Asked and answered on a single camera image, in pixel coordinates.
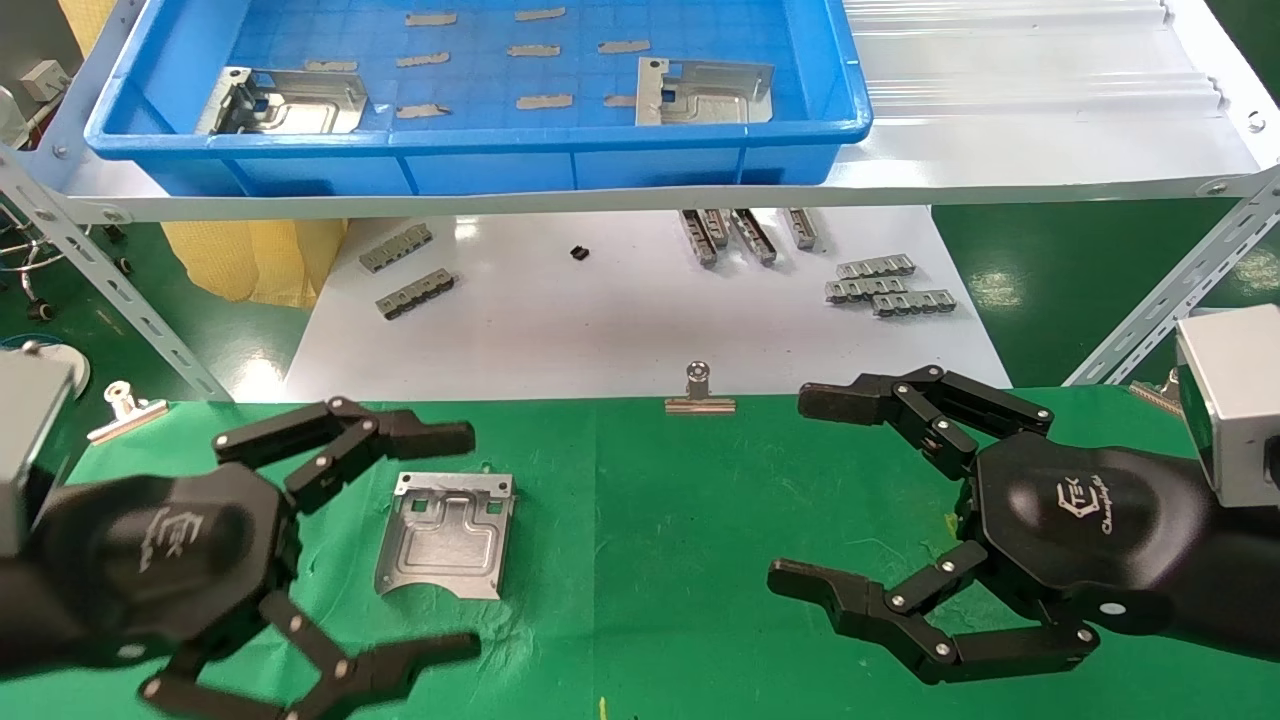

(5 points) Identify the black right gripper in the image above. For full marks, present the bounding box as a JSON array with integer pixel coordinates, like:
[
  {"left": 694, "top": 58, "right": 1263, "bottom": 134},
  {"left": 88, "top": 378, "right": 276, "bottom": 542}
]
[{"left": 767, "top": 365, "right": 1214, "bottom": 687}]

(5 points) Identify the small grey box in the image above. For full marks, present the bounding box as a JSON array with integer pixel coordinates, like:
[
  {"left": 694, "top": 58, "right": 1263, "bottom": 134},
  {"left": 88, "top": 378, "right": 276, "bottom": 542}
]
[{"left": 18, "top": 60, "right": 71, "bottom": 103}]

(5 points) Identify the green cloth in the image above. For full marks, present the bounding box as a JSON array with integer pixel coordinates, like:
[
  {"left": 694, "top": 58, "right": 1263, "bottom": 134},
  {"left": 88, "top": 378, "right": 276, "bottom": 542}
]
[{"left": 0, "top": 385, "right": 1280, "bottom": 720}]

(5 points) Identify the perforated steel angle strut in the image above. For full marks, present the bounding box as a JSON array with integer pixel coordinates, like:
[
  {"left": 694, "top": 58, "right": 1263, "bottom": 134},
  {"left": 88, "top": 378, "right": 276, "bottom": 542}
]
[
  {"left": 0, "top": 145, "right": 234, "bottom": 403},
  {"left": 1062, "top": 165, "right": 1280, "bottom": 388}
]

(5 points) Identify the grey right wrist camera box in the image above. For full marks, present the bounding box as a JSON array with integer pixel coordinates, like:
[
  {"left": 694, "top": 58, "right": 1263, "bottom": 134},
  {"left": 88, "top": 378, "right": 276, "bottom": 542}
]
[{"left": 1174, "top": 305, "right": 1280, "bottom": 509}]

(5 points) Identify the stamped sheet metal part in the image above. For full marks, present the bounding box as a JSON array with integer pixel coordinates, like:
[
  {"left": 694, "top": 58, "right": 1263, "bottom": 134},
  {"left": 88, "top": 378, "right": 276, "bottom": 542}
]
[
  {"left": 635, "top": 56, "right": 776, "bottom": 127},
  {"left": 195, "top": 66, "right": 369, "bottom": 136},
  {"left": 374, "top": 472, "right": 515, "bottom": 601}
]

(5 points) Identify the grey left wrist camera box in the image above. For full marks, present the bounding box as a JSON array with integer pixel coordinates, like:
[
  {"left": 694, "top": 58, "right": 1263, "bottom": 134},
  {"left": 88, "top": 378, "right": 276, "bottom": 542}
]
[{"left": 0, "top": 345, "right": 79, "bottom": 561}]

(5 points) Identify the white flat board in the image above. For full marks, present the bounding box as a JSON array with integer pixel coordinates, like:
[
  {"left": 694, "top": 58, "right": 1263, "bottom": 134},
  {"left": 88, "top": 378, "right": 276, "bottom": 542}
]
[{"left": 283, "top": 205, "right": 1013, "bottom": 403}]

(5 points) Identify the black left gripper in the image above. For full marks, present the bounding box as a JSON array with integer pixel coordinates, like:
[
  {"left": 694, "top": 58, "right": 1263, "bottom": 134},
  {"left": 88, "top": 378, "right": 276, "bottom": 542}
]
[{"left": 35, "top": 397, "right": 483, "bottom": 720}]

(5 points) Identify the silver binder clip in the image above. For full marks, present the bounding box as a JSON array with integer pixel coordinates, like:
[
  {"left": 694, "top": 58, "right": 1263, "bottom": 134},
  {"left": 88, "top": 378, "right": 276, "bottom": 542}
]
[
  {"left": 1130, "top": 370, "right": 1188, "bottom": 416},
  {"left": 664, "top": 361, "right": 737, "bottom": 415},
  {"left": 86, "top": 381, "right": 169, "bottom": 446}
]

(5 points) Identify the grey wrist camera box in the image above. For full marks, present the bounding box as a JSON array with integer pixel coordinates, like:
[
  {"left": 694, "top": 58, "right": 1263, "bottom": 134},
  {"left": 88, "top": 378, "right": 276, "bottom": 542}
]
[
  {"left": 1174, "top": 305, "right": 1280, "bottom": 509},
  {"left": 0, "top": 345, "right": 79, "bottom": 561}
]

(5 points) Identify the yellow mesh bag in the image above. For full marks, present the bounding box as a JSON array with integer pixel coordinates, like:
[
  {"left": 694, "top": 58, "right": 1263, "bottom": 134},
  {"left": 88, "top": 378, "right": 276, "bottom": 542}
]
[{"left": 160, "top": 218, "right": 348, "bottom": 307}]

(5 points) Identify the bundle of thin cables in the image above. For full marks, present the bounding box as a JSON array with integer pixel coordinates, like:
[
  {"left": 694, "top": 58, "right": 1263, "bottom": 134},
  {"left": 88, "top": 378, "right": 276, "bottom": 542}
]
[{"left": 0, "top": 222, "right": 69, "bottom": 301}]

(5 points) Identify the white metal shelf board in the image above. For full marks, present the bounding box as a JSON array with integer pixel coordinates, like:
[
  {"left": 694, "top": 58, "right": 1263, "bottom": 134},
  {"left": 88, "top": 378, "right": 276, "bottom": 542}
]
[{"left": 35, "top": 0, "right": 1280, "bottom": 224}]

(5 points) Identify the white round disc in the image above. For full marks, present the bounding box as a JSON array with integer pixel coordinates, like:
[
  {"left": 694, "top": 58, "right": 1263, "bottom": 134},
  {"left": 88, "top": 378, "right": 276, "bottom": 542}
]
[{"left": 20, "top": 340, "right": 91, "bottom": 403}]

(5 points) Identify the white corrugated sheet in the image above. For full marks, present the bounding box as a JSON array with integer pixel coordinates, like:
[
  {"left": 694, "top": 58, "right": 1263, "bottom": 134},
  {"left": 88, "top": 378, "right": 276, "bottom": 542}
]
[{"left": 845, "top": 0, "right": 1229, "bottom": 103}]

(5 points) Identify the blue plastic bin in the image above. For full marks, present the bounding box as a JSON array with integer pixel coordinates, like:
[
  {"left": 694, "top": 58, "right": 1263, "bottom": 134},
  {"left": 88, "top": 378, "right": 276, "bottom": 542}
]
[{"left": 84, "top": 0, "right": 874, "bottom": 198}]

